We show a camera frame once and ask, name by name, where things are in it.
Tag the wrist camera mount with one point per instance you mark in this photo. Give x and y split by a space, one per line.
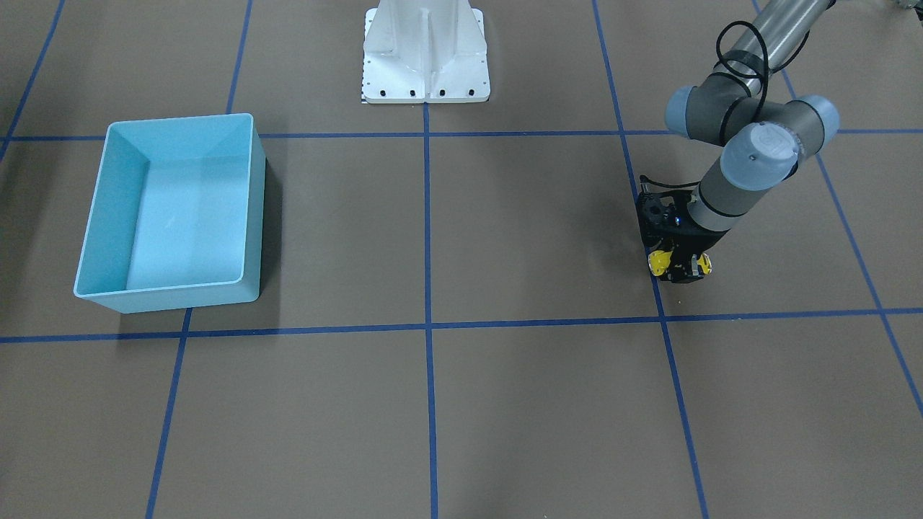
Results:
651 207

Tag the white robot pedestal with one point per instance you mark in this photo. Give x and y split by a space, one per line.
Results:
424 52

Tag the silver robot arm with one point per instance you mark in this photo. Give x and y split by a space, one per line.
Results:
762 143

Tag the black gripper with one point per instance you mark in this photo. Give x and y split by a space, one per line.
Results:
694 244

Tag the light blue plastic bin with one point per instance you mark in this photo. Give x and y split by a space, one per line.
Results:
176 217

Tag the yellow beetle toy car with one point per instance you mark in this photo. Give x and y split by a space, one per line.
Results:
682 270

